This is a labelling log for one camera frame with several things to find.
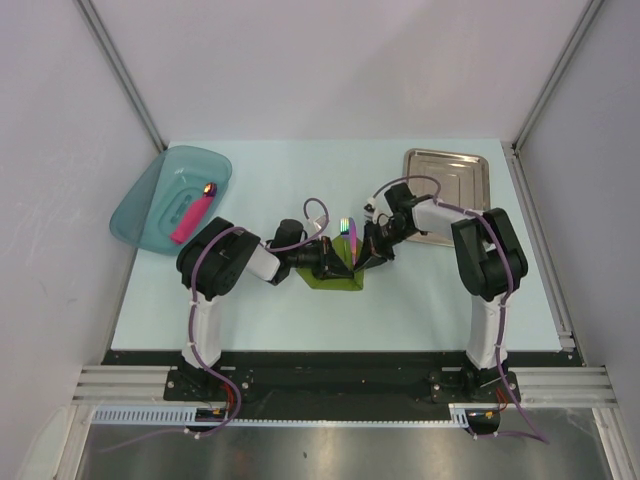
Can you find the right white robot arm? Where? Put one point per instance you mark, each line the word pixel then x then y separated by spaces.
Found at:
pixel 490 259

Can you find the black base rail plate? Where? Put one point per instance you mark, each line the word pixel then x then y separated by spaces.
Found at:
pixel 336 387

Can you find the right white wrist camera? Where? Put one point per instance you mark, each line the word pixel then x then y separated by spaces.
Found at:
pixel 371 211

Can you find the teal plastic bin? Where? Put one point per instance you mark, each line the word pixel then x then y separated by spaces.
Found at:
pixel 155 205

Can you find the steel metal tray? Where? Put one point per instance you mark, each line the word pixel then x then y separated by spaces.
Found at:
pixel 464 178

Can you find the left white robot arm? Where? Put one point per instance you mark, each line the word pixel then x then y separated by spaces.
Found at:
pixel 213 261

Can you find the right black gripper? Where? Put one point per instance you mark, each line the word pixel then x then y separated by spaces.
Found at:
pixel 373 251

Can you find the green paper napkin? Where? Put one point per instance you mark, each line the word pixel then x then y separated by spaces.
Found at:
pixel 342 248

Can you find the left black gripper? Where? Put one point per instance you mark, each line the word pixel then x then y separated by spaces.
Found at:
pixel 329 264

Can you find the iridescent fork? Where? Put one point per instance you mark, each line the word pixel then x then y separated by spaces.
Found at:
pixel 345 226

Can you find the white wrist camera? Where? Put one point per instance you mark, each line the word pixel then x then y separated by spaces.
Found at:
pixel 318 226
pixel 371 211

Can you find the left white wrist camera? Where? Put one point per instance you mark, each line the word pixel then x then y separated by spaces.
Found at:
pixel 318 226

